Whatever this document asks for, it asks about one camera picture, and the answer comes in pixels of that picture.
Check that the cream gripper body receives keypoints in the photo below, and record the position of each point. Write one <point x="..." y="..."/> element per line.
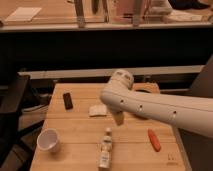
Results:
<point x="118" y="118"/>

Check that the green ceramic bowl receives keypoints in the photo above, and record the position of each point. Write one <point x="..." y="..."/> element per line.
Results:
<point x="144" y="91"/>

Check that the black rectangular block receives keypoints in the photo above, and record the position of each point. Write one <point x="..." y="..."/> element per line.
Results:
<point x="67" y="101"/>

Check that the black chair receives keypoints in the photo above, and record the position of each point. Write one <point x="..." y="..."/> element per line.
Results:
<point x="10" y="110"/>

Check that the small white bottle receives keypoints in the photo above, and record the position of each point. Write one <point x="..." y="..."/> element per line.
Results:
<point x="106" y="151"/>

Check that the white book on floor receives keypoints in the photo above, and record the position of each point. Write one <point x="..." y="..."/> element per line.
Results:
<point x="22" y="14"/>

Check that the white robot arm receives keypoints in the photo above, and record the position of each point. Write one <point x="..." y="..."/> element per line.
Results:
<point x="194" y="114"/>

